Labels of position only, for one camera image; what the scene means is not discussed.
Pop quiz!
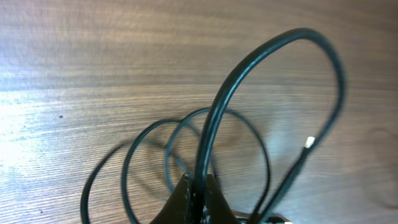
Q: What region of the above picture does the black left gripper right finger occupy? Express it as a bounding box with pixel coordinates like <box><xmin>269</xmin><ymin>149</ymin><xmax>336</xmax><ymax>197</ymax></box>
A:
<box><xmin>203</xmin><ymin>174</ymin><xmax>239</xmax><ymax>224</ymax></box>

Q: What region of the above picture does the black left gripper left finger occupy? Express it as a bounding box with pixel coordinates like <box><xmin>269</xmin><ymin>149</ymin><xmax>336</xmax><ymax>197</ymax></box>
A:
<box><xmin>150</xmin><ymin>173</ymin><xmax>192</xmax><ymax>224</ymax></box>

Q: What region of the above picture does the thin black micro USB cable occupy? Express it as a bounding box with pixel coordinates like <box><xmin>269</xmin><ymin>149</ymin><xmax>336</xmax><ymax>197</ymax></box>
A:
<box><xmin>80</xmin><ymin>108</ymin><xmax>271</xmax><ymax>224</ymax></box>

